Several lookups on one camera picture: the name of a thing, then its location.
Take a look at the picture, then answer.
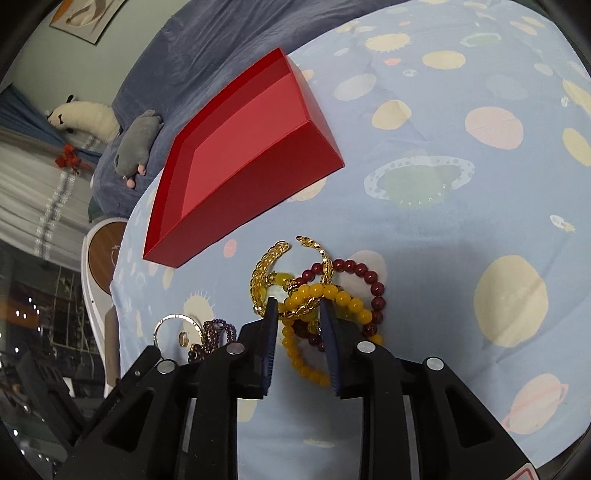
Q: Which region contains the round white wooden side table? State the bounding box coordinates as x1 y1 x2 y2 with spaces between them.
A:
82 219 130 398

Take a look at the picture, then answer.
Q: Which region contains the red box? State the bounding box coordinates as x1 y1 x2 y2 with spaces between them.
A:
142 47 345 267

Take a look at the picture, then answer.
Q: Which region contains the dark blue blanket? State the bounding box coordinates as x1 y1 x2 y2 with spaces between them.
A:
90 0 411 217

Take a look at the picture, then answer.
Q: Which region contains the red bow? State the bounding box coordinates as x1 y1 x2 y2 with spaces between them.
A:
54 144 90 174

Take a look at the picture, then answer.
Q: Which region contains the thin gold chain bracelet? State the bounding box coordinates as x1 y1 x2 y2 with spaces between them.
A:
281 235 334 321

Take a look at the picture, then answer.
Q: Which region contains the purple bead bracelet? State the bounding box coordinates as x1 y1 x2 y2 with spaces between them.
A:
187 319 237 365

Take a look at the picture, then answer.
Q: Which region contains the light blue planet print blanket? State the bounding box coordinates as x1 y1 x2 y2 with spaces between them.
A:
111 0 591 480

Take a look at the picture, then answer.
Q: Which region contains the white plush toy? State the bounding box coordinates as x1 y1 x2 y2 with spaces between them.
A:
45 95 122 139

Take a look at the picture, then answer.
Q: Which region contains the wide gold chain bracelet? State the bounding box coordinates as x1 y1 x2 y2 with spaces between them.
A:
250 240 291 319

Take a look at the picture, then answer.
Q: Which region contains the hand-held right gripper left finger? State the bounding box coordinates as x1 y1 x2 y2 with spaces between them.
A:
55 298 279 480

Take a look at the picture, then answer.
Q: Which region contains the white curtain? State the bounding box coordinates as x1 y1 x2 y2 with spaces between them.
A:
0 88 107 268

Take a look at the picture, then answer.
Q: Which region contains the dark red bead bracelet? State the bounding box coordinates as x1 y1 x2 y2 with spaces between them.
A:
293 258 386 354

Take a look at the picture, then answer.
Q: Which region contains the yellow bead bracelet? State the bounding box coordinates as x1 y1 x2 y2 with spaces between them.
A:
281 284 372 387

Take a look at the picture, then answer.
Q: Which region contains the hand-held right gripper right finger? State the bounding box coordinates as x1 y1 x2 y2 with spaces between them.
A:
320 298 541 480

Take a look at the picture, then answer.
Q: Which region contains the grey plush toy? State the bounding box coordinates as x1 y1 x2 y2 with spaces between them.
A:
113 109 163 189

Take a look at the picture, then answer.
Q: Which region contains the wall poster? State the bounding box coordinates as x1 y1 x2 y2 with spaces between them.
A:
50 0 127 45

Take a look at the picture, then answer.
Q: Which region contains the thin gold bangle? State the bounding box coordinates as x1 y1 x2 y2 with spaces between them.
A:
154 314 204 356

